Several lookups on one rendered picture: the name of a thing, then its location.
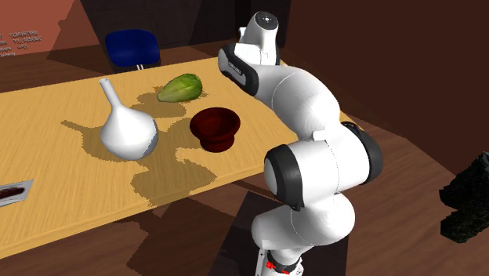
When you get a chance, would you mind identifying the dark red bowl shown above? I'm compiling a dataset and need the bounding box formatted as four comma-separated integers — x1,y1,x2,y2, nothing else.
189,107,241,153

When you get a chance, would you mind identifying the green cabbage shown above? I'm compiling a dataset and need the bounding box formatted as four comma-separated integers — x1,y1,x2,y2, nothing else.
157,73,203,104

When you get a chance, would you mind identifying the white long-necked vase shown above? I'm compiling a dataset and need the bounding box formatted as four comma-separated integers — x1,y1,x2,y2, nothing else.
99,78,160,161

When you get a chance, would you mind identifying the blue chair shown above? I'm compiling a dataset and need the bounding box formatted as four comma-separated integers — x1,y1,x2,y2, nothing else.
104,29,161,72

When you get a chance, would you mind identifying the dark rough-surfaced block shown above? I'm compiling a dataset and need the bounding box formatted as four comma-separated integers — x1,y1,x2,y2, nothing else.
438,151,489,244

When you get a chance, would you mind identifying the grey tray with dark item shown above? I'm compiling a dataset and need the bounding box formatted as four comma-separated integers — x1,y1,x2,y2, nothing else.
0,179,34,208

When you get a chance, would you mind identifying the pink wall picture with lettering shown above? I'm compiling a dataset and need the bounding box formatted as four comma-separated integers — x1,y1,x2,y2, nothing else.
0,0,75,59

